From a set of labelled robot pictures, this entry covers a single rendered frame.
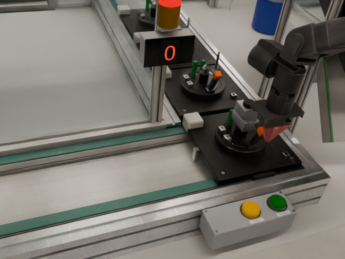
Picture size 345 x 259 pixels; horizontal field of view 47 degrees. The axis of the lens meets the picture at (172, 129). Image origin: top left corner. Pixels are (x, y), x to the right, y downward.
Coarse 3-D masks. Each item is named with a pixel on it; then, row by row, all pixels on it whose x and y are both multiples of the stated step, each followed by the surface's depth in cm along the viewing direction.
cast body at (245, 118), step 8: (240, 104) 98; (248, 104) 97; (240, 112) 98; (248, 112) 97; (256, 112) 98; (240, 120) 99; (248, 120) 98; (256, 120) 99; (240, 128) 100; (248, 128) 99
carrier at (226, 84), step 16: (176, 80) 125; (192, 80) 122; (208, 80) 123; (224, 80) 128; (176, 96) 118; (192, 96) 118; (208, 96) 117; (224, 96) 121; (240, 96) 121; (176, 112) 114; (192, 112) 113; (208, 112) 114; (224, 112) 116
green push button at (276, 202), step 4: (272, 196) 91; (276, 196) 91; (280, 196) 91; (272, 200) 90; (276, 200) 90; (280, 200) 90; (284, 200) 90; (272, 204) 89; (276, 204) 89; (280, 204) 89; (284, 204) 89; (276, 208) 89; (280, 208) 88
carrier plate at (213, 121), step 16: (192, 128) 107; (208, 128) 108; (208, 144) 103; (272, 144) 105; (208, 160) 98; (224, 160) 99; (240, 160) 99; (256, 160) 100; (272, 160) 100; (288, 160) 101; (224, 176) 94; (240, 176) 95
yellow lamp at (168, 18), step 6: (162, 6) 84; (180, 6) 86; (162, 12) 85; (168, 12) 85; (174, 12) 85; (162, 18) 86; (168, 18) 86; (174, 18) 86; (162, 24) 87; (168, 24) 86; (174, 24) 87
